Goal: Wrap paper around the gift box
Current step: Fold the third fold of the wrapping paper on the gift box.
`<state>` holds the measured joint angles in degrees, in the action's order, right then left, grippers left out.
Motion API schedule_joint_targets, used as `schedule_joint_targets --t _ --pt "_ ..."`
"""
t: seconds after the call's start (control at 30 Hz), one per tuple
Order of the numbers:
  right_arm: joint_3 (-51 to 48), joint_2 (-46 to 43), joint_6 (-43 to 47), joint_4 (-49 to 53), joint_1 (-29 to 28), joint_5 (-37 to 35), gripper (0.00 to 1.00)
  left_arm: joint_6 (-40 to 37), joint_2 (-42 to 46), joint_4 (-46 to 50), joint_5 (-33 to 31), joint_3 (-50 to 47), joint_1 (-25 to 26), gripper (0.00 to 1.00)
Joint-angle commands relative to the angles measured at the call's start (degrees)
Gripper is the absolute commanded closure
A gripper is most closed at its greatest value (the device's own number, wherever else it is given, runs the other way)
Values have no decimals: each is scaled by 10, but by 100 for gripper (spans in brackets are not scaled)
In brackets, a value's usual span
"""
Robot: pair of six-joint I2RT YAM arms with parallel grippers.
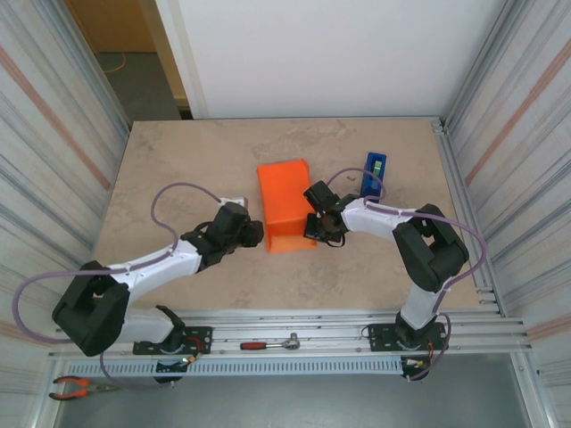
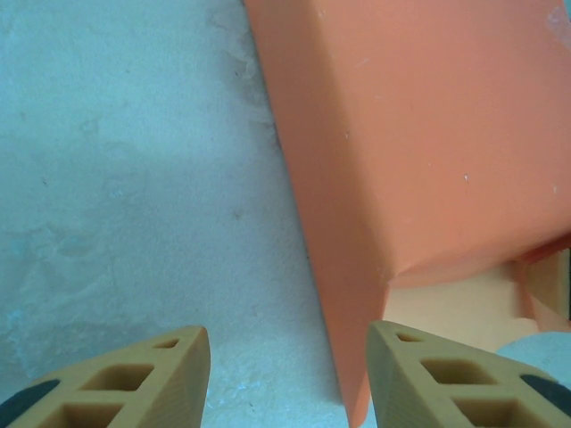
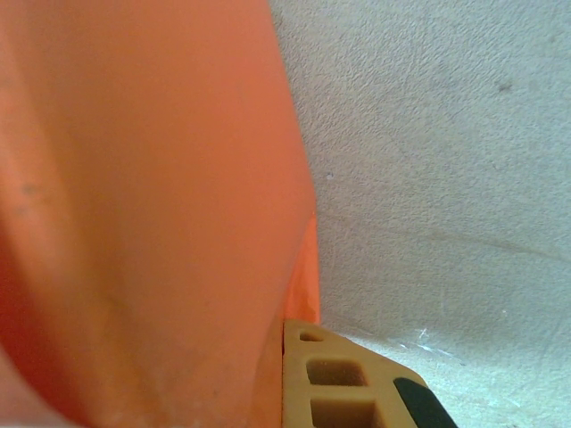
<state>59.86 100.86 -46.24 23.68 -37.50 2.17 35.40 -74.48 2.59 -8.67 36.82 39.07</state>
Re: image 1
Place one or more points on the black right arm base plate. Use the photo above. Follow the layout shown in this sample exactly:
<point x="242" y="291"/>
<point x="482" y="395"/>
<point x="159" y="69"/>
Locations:
<point x="379" y="332"/>

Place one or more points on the blue tape dispenser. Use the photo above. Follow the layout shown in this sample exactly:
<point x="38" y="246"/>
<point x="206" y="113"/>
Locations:
<point x="368" y="183"/>

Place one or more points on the aluminium rail frame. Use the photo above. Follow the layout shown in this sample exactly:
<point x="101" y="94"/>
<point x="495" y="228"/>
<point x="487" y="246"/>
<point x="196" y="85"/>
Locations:
<point x="312" y="321"/>

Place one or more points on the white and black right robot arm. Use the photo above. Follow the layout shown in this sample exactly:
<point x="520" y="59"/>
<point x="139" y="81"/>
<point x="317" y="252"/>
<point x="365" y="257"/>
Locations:
<point x="430" y="249"/>

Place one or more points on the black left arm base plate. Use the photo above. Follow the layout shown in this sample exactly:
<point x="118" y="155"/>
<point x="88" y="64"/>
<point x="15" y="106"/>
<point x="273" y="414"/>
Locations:
<point x="203" y="334"/>

